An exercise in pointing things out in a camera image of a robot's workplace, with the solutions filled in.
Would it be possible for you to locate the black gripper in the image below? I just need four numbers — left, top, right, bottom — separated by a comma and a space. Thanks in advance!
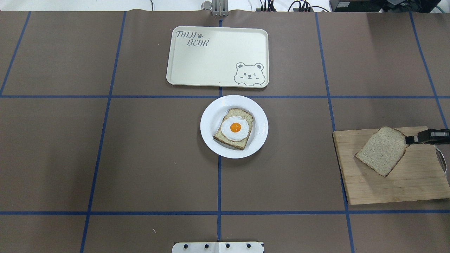
405, 129, 450, 145

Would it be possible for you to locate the bread slice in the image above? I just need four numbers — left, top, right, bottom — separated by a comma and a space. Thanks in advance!
354, 126, 409, 177
213, 108, 254, 150

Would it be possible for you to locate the white round plate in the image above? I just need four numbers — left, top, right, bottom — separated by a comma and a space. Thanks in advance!
200, 95, 269, 159

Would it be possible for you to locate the bread slice under egg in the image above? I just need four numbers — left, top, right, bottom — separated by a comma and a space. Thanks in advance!
213, 108, 254, 150

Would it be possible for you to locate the wooden cutting board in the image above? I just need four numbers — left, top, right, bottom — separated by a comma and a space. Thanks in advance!
333, 129, 449, 205

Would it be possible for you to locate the fried egg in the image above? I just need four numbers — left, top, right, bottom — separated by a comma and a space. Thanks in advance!
220, 116, 250, 142

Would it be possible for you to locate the cream bear serving tray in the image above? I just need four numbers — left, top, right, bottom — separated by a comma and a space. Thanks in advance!
166, 26, 269, 89

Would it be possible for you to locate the small metal cylinder weight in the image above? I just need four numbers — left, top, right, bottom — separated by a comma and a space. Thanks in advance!
201, 1, 213, 10

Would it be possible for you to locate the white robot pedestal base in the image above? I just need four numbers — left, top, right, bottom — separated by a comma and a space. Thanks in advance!
172, 241, 265, 253

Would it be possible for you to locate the aluminium frame post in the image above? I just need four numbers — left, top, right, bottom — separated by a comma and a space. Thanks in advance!
211, 0, 229, 17

